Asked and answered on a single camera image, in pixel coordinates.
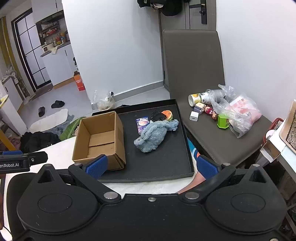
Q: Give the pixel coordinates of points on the person's leg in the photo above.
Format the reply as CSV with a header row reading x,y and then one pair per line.
x,y
194,183

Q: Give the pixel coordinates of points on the small green box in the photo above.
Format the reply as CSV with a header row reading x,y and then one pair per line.
x,y
222,121

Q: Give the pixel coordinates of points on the grey leather chair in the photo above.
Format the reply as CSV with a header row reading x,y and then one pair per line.
x,y
192,64

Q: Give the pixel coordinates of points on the watermelon plush toy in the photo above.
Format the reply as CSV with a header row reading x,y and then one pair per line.
x,y
167,114

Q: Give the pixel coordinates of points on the blue-grey plush toy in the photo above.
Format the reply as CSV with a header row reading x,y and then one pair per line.
x,y
152,136

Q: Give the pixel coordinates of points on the black shallow tray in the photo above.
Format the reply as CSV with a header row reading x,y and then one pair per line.
x,y
152,163

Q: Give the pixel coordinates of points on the white low cabinet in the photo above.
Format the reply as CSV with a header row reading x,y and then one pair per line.
x,y
11,92

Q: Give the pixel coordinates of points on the white floor mat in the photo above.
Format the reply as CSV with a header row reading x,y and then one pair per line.
x,y
49,119

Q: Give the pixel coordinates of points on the small white purple block toy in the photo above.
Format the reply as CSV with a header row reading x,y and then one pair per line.
x,y
200,107

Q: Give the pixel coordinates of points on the white printed paper cup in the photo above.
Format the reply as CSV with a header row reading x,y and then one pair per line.
x,y
196,98

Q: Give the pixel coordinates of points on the blue-grey fuzzy rug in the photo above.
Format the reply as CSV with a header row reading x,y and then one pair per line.
x,y
69,119

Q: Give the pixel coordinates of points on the black clothing pile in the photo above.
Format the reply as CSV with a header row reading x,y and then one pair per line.
x,y
39,141

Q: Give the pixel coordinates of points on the clear plastic bag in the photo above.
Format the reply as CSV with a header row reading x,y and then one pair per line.
x,y
240,115

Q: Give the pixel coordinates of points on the black framed glass door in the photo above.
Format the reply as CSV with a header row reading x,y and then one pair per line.
x,y
30,46

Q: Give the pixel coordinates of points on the white kitchen cabinet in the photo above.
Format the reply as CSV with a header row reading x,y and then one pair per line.
x,y
60,67

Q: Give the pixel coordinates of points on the black slipper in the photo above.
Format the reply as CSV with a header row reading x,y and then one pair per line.
x,y
41,111
58,104

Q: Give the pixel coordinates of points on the white standing fan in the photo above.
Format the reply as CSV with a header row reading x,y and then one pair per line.
x,y
15,80

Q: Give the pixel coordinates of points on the dark hanging clothes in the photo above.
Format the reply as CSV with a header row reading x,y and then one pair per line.
x,y
161,5

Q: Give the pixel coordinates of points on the yellow wooden frame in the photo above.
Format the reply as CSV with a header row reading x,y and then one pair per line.
x,y
4,134

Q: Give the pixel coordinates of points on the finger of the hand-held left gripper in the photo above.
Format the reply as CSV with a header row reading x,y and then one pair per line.
x,y
38,158

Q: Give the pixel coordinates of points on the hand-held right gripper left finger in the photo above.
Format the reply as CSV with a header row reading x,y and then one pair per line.
x,y
97,166

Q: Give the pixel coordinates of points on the plastic bag with bowl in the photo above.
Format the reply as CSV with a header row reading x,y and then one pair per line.
x,y
104,103

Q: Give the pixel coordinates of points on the orange cardboard box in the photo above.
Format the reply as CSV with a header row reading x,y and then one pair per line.
x,y
79,82

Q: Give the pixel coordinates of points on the small brown doll figurine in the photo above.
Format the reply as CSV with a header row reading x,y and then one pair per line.
x,y
214,115

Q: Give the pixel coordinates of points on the patterned beige box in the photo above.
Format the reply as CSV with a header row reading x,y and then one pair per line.
x,y
289,132

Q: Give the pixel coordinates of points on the black beaded pouch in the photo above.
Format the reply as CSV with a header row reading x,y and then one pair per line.
x,y
157,117

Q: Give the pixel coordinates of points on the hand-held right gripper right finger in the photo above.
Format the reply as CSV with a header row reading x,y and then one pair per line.
x,y
207,168

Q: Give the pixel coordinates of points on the brown cardboard box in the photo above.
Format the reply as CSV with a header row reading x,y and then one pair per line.
x,y
119,139

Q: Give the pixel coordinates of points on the white charger adapter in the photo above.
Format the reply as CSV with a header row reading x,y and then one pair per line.
x,y
193,115

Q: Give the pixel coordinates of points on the green leaf cushion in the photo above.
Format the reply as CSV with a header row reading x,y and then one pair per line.
x,y
69,129

